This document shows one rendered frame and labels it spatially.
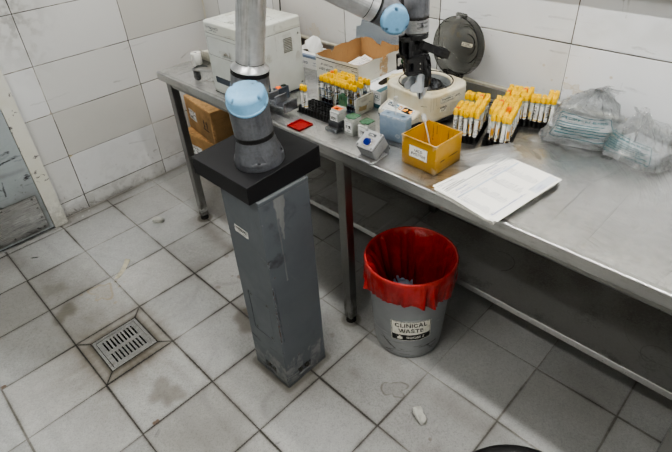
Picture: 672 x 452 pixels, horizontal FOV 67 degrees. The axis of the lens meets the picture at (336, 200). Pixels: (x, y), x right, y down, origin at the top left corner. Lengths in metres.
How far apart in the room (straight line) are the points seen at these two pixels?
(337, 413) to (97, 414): 0.91
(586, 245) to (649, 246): 0.15
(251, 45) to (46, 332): 1.69
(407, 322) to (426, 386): 0.27
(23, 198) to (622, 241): 2.80
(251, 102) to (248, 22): 0.22
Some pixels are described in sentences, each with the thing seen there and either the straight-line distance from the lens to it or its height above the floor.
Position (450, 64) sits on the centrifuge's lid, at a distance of 2.07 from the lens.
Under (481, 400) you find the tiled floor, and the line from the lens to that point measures 2.09.
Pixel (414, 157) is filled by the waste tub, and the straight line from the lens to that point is 1.59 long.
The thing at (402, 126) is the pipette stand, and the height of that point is 0.95.
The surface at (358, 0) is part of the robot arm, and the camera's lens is 1.37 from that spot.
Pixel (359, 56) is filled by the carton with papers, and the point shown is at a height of 0.94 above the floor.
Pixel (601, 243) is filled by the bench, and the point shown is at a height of 0.87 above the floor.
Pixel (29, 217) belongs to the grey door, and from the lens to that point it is 3.25.
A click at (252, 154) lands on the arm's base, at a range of 1.48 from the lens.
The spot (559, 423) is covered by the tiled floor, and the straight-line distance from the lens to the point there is 2.11.
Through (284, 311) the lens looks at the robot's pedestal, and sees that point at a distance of 1.80.
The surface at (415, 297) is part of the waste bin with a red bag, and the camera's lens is 1.85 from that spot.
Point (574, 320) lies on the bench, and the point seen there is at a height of 0.27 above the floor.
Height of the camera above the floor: 1.70
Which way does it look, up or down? 35 degrees down
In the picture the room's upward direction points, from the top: 4 degrees counter-clockwise
